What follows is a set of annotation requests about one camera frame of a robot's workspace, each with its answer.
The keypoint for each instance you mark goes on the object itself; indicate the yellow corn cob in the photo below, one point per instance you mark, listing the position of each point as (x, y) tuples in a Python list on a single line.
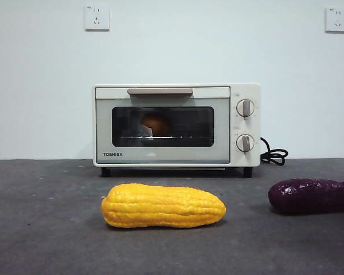
[(163, 206)]

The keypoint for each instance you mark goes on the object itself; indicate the cream Toshiba toaster oven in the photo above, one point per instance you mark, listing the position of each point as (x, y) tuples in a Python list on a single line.
[(246, 126)]

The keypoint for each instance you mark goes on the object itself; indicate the cream oven knob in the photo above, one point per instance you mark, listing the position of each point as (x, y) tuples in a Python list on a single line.
[(245, 108), (245, 143)]

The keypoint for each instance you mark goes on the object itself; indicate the white wall socket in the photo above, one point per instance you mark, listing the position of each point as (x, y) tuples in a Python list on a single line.
[(97, 17), (336, 20)]

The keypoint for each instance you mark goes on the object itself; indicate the brown potato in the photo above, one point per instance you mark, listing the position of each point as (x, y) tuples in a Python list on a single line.
[(159, 124)]

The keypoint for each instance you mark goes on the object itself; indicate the purple sweet potato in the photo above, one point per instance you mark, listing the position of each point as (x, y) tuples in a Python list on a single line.
[(312, 196)]

